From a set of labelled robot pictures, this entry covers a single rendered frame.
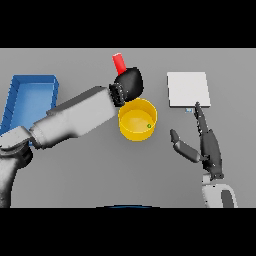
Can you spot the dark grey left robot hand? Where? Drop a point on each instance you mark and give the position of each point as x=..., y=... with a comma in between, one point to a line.
x=130, y=83

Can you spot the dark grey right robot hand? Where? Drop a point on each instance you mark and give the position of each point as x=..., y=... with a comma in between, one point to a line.
x=209, y=146

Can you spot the red beaker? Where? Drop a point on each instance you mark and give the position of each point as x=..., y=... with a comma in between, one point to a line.
x=119, y=63

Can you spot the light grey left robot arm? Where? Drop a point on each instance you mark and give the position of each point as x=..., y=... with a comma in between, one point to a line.
x=80, y=115

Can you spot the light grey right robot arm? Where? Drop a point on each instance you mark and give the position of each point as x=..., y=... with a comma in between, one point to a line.
x=218, y=196

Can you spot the yellow bowl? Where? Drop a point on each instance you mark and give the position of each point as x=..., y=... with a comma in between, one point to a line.
x=137, y=120

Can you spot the green nut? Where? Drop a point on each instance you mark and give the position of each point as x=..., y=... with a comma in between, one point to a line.
x=149, y=126

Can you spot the pale square measuring scale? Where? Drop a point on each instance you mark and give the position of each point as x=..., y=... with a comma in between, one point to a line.
x=188, y=89

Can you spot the blue tray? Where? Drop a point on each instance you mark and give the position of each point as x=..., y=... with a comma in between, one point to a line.
x=28, y=101

